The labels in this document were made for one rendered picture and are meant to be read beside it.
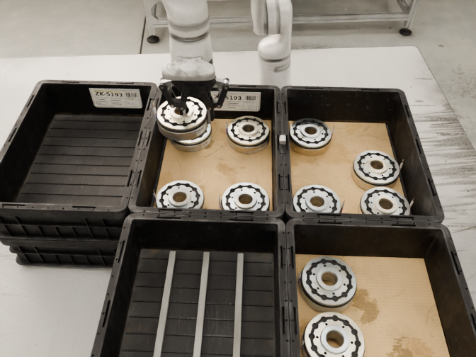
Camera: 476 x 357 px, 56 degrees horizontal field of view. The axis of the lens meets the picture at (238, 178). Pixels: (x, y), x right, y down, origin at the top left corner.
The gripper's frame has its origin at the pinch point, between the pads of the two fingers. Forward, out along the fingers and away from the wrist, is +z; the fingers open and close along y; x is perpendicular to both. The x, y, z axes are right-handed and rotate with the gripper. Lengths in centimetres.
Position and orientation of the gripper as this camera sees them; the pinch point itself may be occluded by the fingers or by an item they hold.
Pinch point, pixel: (197, 115)
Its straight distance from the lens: 93.4
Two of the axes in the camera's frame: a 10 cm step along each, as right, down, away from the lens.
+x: -0.1, 7.6, -6.5
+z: 0.0, 6.5, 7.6
